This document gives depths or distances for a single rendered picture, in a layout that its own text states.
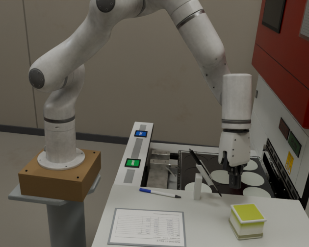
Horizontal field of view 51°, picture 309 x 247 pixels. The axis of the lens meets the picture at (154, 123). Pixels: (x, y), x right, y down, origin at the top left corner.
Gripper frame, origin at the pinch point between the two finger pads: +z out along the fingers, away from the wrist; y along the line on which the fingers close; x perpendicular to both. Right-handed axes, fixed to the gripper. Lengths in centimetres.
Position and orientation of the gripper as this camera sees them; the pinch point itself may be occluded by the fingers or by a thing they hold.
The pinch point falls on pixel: (235, 181)
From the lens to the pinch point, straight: 100.6
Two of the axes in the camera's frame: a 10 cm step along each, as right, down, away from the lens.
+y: -7.6, 0.6, -6.5
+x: 6.5, 0.7, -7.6
